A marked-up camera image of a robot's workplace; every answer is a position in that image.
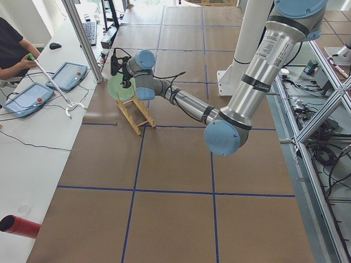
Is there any aluminium frame rail right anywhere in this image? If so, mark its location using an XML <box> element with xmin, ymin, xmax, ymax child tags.
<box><xmin>268</xmin><ymin>34</ymin><xmax>350</xmax><ymax>262</ymax></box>

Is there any black keyboard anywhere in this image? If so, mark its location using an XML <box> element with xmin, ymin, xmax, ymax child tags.
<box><xmin>82</xmin><ymin>21</ymin><xmax>97</xmax><ymax>46</ymax></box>

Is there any black computer mouse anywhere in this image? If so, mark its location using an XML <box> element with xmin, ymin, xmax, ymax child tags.
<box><xmin>49</xmin><ymin>42</ymin><xmax>61</xmax><ymax>50</ymax></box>

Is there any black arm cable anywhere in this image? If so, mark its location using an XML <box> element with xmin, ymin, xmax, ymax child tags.
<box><xmin>153</xmin><ymin>71</ymin><xmax>187</xmax><ymax>105</ymax></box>

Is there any light green plate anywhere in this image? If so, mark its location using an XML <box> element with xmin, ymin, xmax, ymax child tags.
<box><xmin>107</xmin><ymin>74</ymin><xmax>135</xmax><ymax>101</ymax></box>

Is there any blue teach pendant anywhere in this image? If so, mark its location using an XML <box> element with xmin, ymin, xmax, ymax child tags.
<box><xmin>51</xmin><ymin>62</ymin><xmax>88</xmax><ymax>92</ymax></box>
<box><xmin>3</xmin><ymin>82</ymin><xmax>54</xmax><ymax>118</ymax></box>

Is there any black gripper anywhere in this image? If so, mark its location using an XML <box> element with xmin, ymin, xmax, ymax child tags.
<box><xmin>121</xmin><ymin>63</ymin><xmax>133</xmax><ymax>88</ymax></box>

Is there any red cylinder tube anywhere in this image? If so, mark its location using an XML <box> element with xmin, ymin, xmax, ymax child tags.
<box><xmin>1</xmin><ymin>215</ymin><xmax>41</xmax><ymax>239</ymax></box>

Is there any far blue teach pendant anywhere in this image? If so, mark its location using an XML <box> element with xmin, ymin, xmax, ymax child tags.
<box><xmin>51</xmin><ymin>62</ymin><xmax>88</xmax><ymax>92</ymax></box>

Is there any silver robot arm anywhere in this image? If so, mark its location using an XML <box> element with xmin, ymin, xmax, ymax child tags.
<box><xmin>121</xmin><ymin>0</ymin><xmax>327</xmax><ymax>156</ymax></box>

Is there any person in black shirt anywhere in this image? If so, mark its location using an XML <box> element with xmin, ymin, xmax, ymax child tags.
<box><xmin>1</xmin><ymin>18</ymin><xmax>40</xmax><ymax>80</ymax></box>

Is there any aluminium frame post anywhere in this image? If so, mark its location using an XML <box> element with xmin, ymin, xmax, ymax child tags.
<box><xmin>62</xmin><ymin>0</ymin><xmax>104</xmax><ymax>83</ymax></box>

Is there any near blue teach pendant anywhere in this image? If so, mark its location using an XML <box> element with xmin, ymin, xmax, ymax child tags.
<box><xmin>3</xmin><ymin>82</ymin><xmax>54</xmax><ymax>118</ymax></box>

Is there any metal reacher grabber stick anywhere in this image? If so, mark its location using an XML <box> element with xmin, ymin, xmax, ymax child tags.
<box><xmin>28</xmin><ymin>53</ymin><xmax>87</xmax><ymax>119</ymax></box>

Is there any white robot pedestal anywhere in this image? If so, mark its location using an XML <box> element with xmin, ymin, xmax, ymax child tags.
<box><xmin>217</xmin><ymin>0</ymin><xmax>274</xmax><ymax>96</ymax></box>

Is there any wooden dish rack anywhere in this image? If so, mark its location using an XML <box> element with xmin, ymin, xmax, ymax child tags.
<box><xmin>116</xmin><ymin>93</ymin><xmax>156</xmax><ymax>135</ymax></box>

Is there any person's hand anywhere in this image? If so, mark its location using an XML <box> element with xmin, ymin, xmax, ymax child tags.
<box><xmin>19</xmin><ymin>55</ymin><xmax>36</xmax><ymax>70</ymax></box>

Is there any grey electronic box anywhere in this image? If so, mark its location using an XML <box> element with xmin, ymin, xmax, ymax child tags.
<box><xmin>314</xmin><ymin>67</ymin><xmax>337</xmax><ymax>96</ymax></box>

